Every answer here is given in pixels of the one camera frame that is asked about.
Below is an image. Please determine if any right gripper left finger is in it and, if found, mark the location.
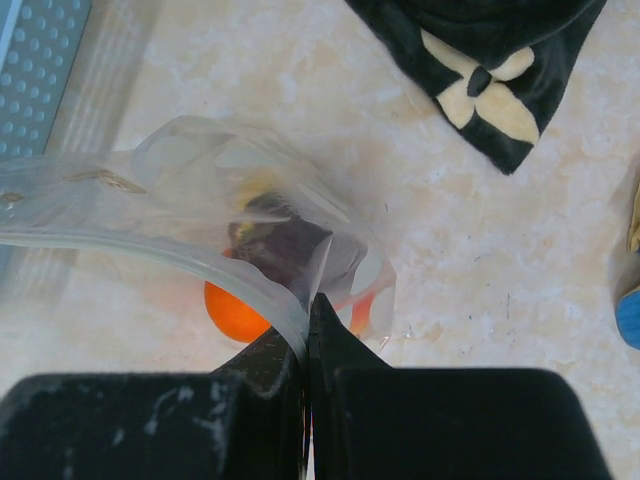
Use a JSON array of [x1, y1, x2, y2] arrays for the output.
[[1, 330, 306, 479]]

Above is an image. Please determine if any black floral plush pillow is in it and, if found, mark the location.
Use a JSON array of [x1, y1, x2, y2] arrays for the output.
[[349, 1, 604, 175]]

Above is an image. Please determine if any dark purple toy fruit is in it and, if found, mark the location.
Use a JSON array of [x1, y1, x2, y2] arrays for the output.
[[228, 191, 331, 297]]

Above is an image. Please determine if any orange toy fruit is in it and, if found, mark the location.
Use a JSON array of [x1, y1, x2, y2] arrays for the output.
[[204, 282, 270, 343]]

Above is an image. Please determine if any light blue plastic basket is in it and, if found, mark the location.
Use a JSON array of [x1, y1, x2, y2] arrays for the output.
[[0, 0, 92, 160]]

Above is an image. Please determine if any clear polka dot zip bag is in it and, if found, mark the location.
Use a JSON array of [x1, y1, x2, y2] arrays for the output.
[[1, 116, 396, 357]]

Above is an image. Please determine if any blue yellow cartoon cloth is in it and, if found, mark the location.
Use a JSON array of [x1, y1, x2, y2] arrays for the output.
[[614, 180, 639, 350]]

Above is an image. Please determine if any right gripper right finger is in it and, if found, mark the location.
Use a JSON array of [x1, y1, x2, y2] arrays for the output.
[[308, 295, 610, 479]]

